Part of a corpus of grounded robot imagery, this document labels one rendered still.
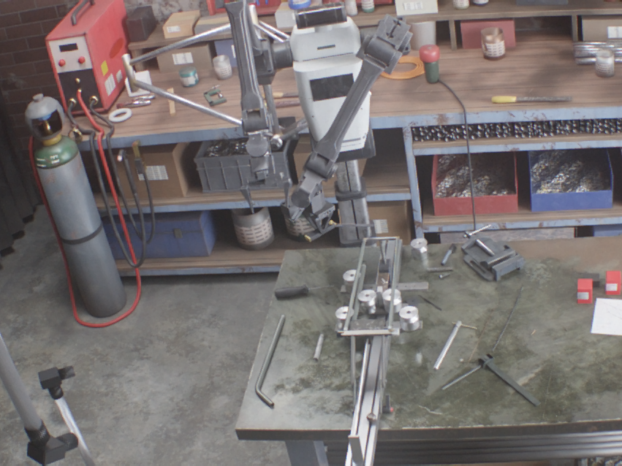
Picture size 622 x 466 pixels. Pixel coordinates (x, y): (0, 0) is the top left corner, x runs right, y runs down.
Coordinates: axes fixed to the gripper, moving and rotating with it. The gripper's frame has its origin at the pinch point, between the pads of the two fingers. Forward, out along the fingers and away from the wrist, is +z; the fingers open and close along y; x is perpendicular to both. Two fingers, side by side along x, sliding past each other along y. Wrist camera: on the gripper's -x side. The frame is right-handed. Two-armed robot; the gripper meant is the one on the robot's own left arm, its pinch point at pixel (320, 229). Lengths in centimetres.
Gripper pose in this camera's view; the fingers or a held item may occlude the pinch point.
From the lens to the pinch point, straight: 286.4
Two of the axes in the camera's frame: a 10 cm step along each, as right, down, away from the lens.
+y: 6.1, 3.6, -7.0
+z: 1.6, 8.1, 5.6
